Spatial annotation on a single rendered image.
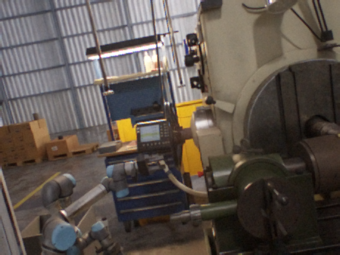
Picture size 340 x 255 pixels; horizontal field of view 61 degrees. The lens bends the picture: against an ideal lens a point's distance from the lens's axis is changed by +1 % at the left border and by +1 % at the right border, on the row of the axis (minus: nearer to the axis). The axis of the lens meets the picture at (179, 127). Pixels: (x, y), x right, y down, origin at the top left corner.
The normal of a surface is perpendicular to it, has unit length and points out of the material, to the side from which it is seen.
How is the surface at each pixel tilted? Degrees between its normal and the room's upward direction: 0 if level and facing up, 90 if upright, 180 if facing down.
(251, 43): 90
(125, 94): 90
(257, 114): 90
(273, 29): 90
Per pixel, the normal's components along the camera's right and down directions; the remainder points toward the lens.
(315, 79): 0.00, 0.17
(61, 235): 0.73, -0.11
